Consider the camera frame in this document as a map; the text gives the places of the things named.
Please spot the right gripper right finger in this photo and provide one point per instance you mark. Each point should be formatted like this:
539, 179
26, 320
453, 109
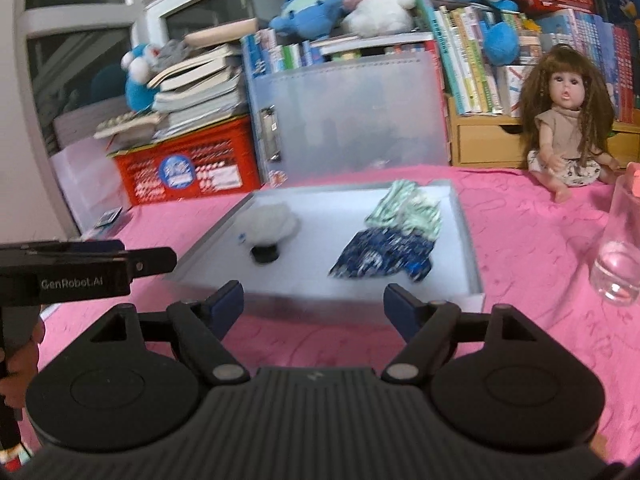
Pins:
427, 331

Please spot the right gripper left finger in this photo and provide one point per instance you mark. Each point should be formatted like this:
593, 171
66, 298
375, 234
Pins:
199, 329

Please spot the person's left hand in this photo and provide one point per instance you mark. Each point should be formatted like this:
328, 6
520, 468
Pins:
22, 368

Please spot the small dark card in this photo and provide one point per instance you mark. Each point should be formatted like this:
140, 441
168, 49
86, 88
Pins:
108, 218

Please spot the blue patterned scrunchie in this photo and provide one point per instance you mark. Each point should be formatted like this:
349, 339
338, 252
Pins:
378, 252

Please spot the green striped scrunchie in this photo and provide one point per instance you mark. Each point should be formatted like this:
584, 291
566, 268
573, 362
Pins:
406, 208

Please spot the white shallow cardboard box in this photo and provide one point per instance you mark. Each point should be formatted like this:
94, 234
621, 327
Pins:
329, 217

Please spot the pink bunny blanket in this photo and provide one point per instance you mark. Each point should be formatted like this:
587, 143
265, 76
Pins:
531, 252

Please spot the red plastic crate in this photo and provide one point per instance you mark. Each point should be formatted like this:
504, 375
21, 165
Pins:
218, 159

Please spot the clear glass mug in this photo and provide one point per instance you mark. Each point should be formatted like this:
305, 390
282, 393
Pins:
614, 274

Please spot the wooden drawer organizer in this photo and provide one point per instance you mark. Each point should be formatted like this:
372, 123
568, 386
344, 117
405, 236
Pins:
480, 141

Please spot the blue white plush left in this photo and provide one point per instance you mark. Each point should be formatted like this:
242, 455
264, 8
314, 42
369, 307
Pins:
140, 64

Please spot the stack of books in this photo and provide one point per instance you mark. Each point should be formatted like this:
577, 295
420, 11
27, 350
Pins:
199, 81

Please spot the translucent clipboard folder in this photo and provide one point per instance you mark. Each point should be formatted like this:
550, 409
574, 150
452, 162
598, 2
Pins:
324, 120

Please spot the row of upright books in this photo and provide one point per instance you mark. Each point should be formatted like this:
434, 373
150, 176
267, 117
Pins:
479, 88

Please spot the brown-haired baby doll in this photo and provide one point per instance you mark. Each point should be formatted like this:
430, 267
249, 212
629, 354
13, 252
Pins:
568, 114

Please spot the blue plush on books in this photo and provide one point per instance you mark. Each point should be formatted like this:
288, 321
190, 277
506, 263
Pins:
307, 19

